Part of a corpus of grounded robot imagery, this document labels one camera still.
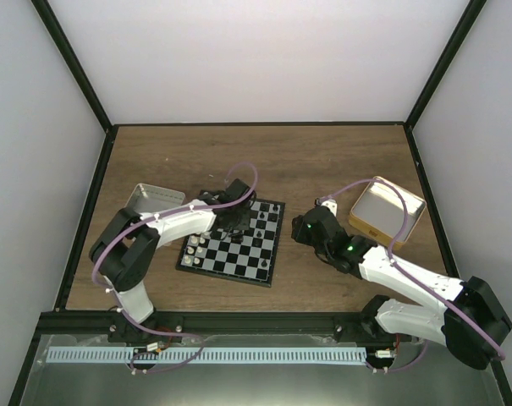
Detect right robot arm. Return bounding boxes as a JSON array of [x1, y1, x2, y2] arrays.
[[292, 206, 512, 370]]

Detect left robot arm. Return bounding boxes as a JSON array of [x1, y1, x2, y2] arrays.
[[89, 178, 255, 342]]

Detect black white chessboard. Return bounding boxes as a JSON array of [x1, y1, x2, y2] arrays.
[[175, 198, 285, 288]]

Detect gold square tin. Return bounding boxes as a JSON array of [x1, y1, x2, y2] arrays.
[[348, 176, 427, 250]]

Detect pink square tin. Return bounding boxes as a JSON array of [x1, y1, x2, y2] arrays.
[[126, 183, 185, 213]]

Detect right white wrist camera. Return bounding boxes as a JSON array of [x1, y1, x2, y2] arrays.
[[319, 199, 338, 217]]

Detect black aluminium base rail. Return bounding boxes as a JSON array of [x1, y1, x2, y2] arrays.
[[35, 310, 391, 344]]

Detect light blue slotted cable duct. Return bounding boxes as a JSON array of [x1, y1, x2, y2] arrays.
[[46, 346, 366, 365]]

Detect black frame post right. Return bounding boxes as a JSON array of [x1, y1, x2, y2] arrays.
[[406, 0, 487, 128]]

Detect black frame post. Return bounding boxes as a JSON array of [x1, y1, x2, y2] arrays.
[[406, 0, 487, 128], [30, 0, 113, 132]]

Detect black frame post left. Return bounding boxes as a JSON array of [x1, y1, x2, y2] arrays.
[[30, 0, 113, 132]]

